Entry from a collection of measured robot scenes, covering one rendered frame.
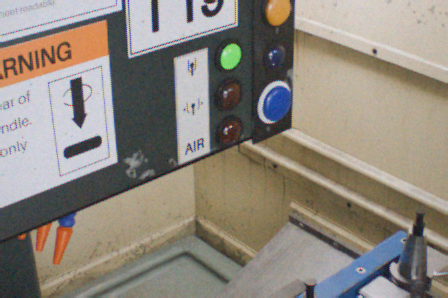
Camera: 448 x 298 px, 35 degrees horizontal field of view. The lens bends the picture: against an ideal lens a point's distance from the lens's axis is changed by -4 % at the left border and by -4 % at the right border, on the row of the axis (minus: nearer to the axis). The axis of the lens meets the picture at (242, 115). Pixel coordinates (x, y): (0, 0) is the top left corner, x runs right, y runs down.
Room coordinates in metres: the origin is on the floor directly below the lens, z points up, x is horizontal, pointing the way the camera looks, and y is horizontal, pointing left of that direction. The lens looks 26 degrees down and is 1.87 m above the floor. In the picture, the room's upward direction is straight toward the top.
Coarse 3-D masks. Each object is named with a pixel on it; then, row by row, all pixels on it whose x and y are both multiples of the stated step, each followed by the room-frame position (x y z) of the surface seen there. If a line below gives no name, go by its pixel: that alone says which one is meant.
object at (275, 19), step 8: (272, 0) 0.54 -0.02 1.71; (280, 0) 0.54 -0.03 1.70; (288, 0) 0.55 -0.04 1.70; (272, 8) 0.54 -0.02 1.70; (280, 8) 0.54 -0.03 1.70; (288, 8) 0.55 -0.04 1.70; (272, 16) 0.54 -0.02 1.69; (280, 16) 0.54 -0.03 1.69; (272, 24) 0.54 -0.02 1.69; (280, 24) 0.55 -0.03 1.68
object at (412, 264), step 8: (408, 232) 0.82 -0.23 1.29; (424, 232) 0.81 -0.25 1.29; (408, 240) 0.81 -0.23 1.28; (416, 240) 0.80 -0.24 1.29; (424, 240) 0.81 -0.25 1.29; (408, 248) 0.81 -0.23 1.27; (416, 248) 0.80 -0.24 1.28; (424, 248) 0.80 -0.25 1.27; (400, 256) 0.82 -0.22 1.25; (408, 256) 0.80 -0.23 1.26; (416, 256) 0.80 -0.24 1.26; (424, 256) 0.80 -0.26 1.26; (400, 264) 0.81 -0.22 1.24; (408, 264) 0.80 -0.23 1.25; (416, 264) 0.80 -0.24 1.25; (424, 264) 0.80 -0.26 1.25; (400, 272) 0.81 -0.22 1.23; (408, 272) 0.80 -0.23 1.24; (416, 272) 0.80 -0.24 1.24; (424, 272) 0.80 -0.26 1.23
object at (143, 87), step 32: (224, 32) 0.52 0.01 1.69; (128, 64) 0.46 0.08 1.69; (160, 64) 0.48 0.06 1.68; (128, 96) 0.46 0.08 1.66; (160, 96) 0.48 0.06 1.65; (128, 128) 0.46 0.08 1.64; (160, 128) 0.47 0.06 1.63; (128, 160) 0.45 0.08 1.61; (160, 160) 0.47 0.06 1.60; (192, 160) 0.50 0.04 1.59; (64, 192) 0.42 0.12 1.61; (96, 192) 0.43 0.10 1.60; (0, 224) 0.38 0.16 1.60; (32, 224) 0.40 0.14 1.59
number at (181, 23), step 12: (180, 0) 0.49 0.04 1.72; (192, 0) 0.49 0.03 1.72; (204, 0) 0.50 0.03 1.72; (216, 0) 0.51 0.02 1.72; (228, 0) 0.52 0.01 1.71; (180, 12) 0.49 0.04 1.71; (192, 12) 0.49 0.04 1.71; (204, 12) 0.50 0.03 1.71; (216, 12) 0.51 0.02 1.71; (228, 12) 0.52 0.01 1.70; (180, 24) 0.49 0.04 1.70; (192, 24) 0.49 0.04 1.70; (204, 24) 0.50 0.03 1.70
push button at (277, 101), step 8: (272, 88) 0.54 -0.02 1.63; (280, 88) 0.54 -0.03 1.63; (272, 96) 0.54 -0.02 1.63; (280, 96) 0.54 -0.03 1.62; (288, 96) 0.55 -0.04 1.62; (264, 104) 0.54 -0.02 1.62; (272, 104) 0.54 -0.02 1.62; (280, 104) 0.54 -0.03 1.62; (288, 104) 0.55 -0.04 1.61; (264, 112) 0.53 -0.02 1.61; (272, 112) 0.54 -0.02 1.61; (280, 112) 0.54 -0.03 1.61; (272, 120) 0.54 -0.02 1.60
